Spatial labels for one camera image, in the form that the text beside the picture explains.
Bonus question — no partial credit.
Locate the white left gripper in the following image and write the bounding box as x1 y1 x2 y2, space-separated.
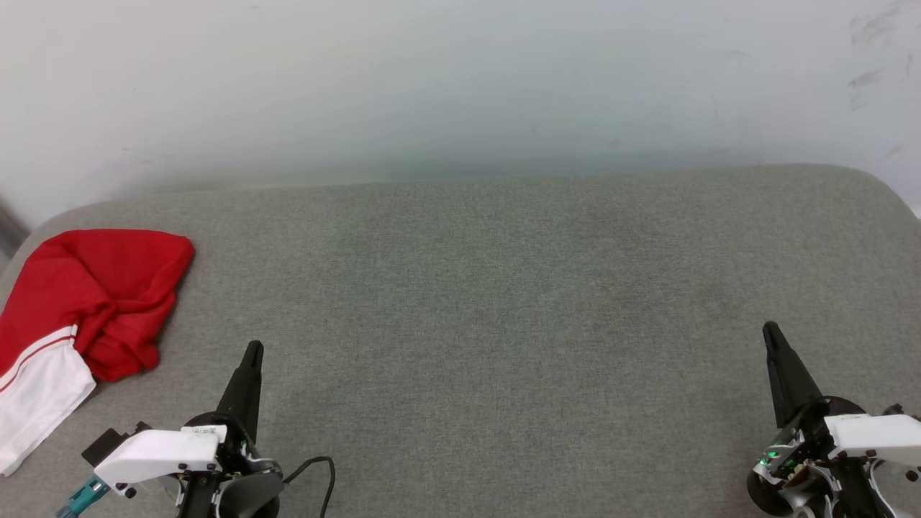
94 340 285 504

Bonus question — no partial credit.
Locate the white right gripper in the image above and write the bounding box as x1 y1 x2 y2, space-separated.
748 322 921 518

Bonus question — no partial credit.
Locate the red and white shirt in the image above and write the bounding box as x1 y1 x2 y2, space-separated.
0 229 196 477

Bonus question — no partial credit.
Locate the thin black looped cable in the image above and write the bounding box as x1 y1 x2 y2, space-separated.
283 456 337 518

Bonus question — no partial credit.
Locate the teal cable connector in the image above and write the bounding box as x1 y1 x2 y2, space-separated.
56 478 109 518

